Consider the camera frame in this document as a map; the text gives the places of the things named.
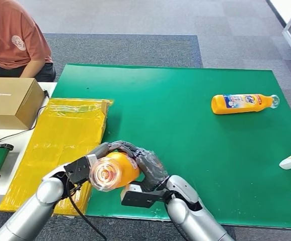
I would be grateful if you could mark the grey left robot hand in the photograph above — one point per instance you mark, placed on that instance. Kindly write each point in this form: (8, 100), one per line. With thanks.
(100, 148)

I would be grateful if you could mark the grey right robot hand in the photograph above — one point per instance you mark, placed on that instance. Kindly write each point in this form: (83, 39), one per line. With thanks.
(150, 168)

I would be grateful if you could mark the orange bottle with white label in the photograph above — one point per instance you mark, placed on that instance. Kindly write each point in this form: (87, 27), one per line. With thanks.
(120, 169)

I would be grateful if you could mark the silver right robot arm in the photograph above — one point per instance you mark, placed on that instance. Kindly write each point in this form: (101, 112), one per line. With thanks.
(193, 216)

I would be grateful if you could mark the person's forearm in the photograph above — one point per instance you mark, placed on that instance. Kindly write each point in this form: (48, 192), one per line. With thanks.
(33, 69)

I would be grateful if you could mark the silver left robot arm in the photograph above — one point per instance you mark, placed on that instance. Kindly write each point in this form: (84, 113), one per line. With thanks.
(30, 213)

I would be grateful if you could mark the orange bottle with blue label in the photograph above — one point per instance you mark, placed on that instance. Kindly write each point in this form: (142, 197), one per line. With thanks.
(238, 104)

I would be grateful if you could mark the yellow plastic-wrapped box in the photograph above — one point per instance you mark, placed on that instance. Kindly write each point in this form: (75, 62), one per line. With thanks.
(65, 129)

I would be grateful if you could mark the green table mat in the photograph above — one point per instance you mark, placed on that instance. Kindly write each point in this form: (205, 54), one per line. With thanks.
(172, 99)

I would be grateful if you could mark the dark grey floor rug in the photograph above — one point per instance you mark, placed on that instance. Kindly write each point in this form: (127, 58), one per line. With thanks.
(123, 50)

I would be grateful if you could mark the brown cardboard box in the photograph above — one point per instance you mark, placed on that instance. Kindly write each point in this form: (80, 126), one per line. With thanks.
(10, 103)

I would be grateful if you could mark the person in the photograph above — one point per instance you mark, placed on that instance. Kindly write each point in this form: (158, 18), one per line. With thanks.
(10, 40)

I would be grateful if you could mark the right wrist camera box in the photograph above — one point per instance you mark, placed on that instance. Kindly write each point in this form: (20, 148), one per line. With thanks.
(140, 198)

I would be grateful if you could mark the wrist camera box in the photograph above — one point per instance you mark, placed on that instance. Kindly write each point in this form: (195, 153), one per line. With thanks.
(78, 169)
(140, 198)

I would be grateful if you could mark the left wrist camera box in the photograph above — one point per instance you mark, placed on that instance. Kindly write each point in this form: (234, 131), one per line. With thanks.
(78, 169)

